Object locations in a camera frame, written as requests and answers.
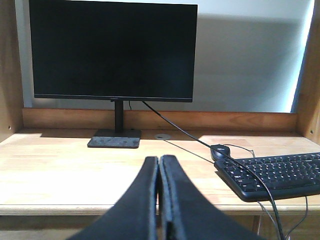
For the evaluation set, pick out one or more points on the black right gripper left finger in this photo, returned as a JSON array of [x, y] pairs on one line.
[[133, 217]]

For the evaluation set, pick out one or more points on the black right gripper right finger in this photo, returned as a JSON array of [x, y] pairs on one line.
[[187, 215]]

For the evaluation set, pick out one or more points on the black computer mouse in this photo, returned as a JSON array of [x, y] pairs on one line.
[[219, 152]]

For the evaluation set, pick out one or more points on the black keyboard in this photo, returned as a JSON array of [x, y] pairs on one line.
[[282, 176]]

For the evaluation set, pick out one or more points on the wooden desk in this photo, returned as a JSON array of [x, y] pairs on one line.
[[51, 183]]

